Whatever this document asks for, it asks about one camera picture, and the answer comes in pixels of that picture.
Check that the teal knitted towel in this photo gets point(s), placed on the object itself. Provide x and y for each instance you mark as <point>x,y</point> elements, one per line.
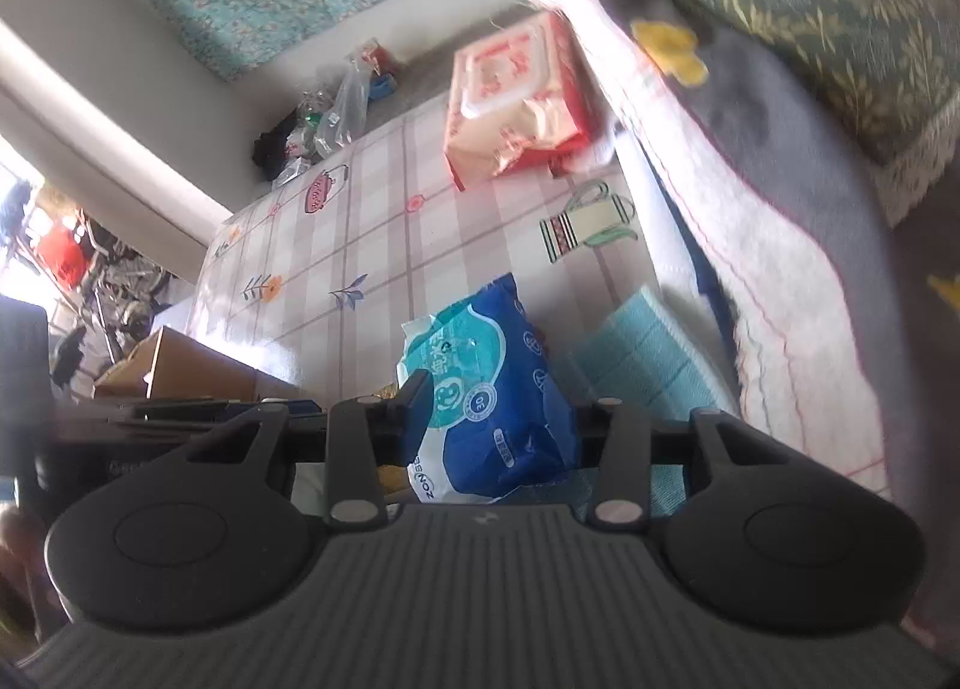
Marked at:
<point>642,354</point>

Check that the blue tissue pack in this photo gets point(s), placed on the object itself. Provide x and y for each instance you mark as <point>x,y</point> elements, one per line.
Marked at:
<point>499,421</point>

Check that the black bag on floor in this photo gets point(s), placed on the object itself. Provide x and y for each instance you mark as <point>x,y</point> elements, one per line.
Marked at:
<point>269,148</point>

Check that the clear plastic bag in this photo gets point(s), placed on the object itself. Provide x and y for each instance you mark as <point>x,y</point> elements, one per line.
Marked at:
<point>346,120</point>

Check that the grey blanket with yellow flowers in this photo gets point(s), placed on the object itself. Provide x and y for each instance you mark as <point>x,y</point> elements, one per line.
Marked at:
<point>844,329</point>

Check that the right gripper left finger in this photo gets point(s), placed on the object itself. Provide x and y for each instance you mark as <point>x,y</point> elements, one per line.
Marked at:
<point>366,433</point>

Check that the red wet wipes pack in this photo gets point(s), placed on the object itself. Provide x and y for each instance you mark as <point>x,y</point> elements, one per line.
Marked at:
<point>521,99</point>

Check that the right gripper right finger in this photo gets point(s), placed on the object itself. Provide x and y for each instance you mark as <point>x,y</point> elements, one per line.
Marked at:
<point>616,440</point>

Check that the checked patterned bed sheet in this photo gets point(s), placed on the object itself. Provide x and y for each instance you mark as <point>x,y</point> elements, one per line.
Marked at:
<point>313,283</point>

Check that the cardboard box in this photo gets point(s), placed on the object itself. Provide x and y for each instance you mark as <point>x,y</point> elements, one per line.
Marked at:
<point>171,366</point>

